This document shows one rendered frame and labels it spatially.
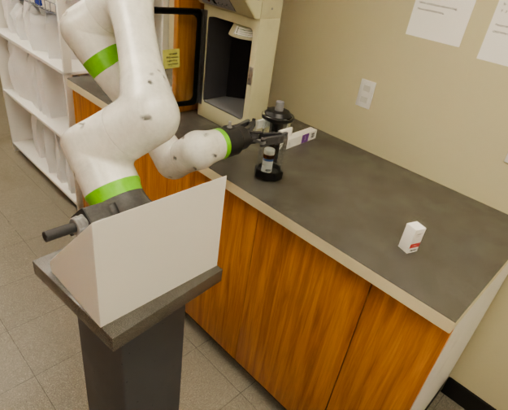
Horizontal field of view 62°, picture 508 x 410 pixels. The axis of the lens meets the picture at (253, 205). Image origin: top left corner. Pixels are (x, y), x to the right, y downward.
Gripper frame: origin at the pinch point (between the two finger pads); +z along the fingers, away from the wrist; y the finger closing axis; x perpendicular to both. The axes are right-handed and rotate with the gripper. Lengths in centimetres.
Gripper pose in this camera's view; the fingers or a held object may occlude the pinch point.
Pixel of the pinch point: (275, 127)
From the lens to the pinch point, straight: 145.0
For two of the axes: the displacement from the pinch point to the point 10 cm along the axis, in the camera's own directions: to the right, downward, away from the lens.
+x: -1.3, 8.5, 5.1
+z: 6.6, -3.1, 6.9
